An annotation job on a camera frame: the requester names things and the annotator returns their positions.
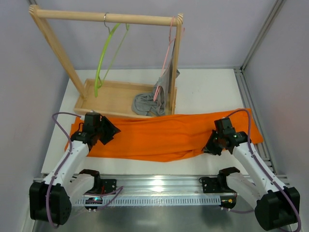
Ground orange trousers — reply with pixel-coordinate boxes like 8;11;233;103
65;108;264;163

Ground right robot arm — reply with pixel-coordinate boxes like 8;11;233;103
200;117;301;231

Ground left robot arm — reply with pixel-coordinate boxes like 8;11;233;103
29;112;120;228

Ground green plastic hanger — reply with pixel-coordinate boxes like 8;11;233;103
94;23;130;98

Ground wooden clothes rack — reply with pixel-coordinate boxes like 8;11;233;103
28;4;183;118

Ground grey shirt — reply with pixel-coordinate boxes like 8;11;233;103
131;47;174;116

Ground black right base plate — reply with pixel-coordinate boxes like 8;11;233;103
199;177;232;193

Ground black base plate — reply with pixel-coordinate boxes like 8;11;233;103
199;177;232;193
85;179;117;195

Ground aluminium corner frame post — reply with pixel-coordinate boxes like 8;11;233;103
233;0;287;160

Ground aluminium front rail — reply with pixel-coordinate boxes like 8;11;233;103
73;183;238;210

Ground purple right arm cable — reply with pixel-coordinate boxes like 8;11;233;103
222;108;302;232

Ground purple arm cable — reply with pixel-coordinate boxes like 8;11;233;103
45;112;124;229
222;108;302;232

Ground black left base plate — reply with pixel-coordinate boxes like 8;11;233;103
85;179;117;195

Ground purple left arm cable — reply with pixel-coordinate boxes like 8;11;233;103
45;112;124;229

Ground pink wire hanger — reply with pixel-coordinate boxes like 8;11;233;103
153;24;176;102

